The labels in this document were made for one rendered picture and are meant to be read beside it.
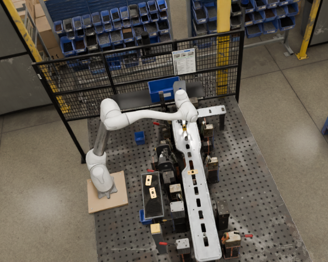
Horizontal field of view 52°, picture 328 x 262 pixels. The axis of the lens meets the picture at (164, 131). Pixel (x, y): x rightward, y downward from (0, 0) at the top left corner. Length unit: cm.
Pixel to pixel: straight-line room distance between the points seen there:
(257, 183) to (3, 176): 307
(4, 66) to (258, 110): 319
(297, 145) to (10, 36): 352
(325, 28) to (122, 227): 380
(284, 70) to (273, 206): 258
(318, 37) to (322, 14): 37
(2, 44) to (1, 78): 51
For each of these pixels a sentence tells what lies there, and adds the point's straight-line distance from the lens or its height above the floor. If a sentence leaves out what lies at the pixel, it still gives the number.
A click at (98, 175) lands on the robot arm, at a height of 98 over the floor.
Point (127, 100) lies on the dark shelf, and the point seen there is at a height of 103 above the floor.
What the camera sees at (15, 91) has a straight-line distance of 477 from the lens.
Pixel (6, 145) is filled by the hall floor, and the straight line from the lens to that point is 493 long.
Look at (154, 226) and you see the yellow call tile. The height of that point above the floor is 116.
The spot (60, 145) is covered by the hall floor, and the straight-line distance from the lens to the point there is 457.
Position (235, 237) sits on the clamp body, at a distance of 247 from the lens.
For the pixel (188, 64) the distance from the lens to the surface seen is 323.
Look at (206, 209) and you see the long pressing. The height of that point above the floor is 100.
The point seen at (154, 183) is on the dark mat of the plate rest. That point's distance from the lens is 256.
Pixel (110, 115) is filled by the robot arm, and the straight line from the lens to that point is 262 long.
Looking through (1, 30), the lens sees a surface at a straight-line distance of 420.
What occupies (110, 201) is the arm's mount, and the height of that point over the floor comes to 72.
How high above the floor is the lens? 337
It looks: 51 degrees down
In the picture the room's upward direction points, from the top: 10 degrees counter-clockwise
